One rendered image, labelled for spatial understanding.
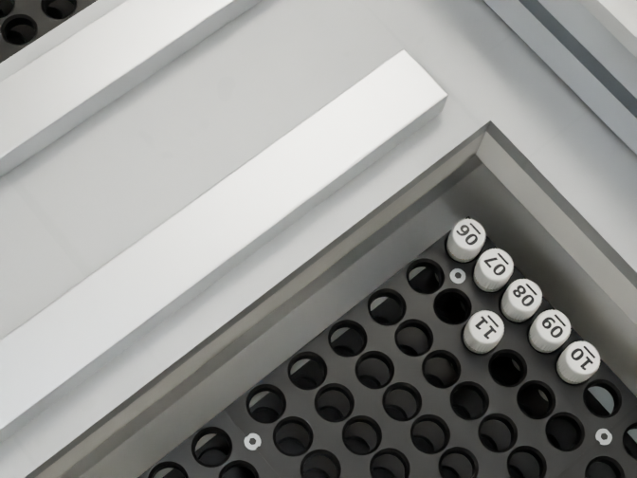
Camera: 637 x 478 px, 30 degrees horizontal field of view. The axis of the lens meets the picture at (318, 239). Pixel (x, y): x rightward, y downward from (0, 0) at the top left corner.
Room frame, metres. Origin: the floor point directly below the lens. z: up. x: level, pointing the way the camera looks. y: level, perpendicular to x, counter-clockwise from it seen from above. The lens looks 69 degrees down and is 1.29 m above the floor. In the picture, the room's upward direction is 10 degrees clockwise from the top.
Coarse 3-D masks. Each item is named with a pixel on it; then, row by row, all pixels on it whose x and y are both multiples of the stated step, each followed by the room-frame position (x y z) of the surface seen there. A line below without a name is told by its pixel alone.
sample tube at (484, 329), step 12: (480, 312) 0.13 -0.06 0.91; (492, 312) 0.13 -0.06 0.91; (468, 324) 0.13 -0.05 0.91; (480, 324) 0.13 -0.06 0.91; (492, 324) 0.13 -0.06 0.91; (468, 336) 0.12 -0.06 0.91; (480, 336) 0.12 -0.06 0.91; (492, 336) 0.12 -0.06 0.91; (468, 348) 0.12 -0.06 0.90; (480, 348) 0.12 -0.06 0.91; (492, 348) 0.12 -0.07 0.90
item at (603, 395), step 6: (594, 390) 0.13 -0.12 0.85; (600, 390) 0.13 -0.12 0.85; (606, 390) 0.13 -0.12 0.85; (594, 396) 0.13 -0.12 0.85; (600, 396) 0.13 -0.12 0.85; (606, 396) 0.13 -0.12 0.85; (600, 402) 0.13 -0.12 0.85; (606, 402) 0.13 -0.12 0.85; (612, 402) 0.13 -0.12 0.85; (606, 408) 0.12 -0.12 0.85; (612, 408) 0.12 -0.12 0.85; (630, 432) 0.12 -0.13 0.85; (636, 432) 0.12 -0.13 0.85; (636, 438) 0.11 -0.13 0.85
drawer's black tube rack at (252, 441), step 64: (384, 320) 0.14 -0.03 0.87; (448, 320) 0.14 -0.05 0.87; (256, 384) 0.10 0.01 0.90; (320, 384) 0.10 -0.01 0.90; (384, 384) 0.10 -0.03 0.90; (448, 384) 0.11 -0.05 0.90; (512, 384) 0.11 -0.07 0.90; (192, 448) 0.07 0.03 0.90; (256, 448) 0.08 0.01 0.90; (320, 448) 0.08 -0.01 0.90; (384, 448) 0.08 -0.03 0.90; (448, 448) 0.09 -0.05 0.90; (512, 448) 0.09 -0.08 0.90; (576, 448) 0.09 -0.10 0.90
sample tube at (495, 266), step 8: (496, 248) 0.16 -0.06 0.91; (488, 256) 0.15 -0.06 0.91; (496, 256) 0.15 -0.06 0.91; (504, 256) 0.15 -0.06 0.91; (480, 264) 0.15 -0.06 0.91; (488, 264) 0.15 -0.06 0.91; (496, 264) 0.15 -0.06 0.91; (504, 264) 0.15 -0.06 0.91; (512, 264) 0.15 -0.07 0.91; (480, 272) 0.15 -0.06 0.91; (488, 272) 0.15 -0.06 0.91; (496, 272) 0.15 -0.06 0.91; (504, 272) 0.15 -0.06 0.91; (512, 272) 0.15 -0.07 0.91; (480, 280) 0.15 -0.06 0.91; (488, 280) 0.14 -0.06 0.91; (496, 280) 0.14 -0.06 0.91; (504, 280) 0.14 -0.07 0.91; (488, 288) 0.14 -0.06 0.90; (496, 288) 0.14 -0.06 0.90
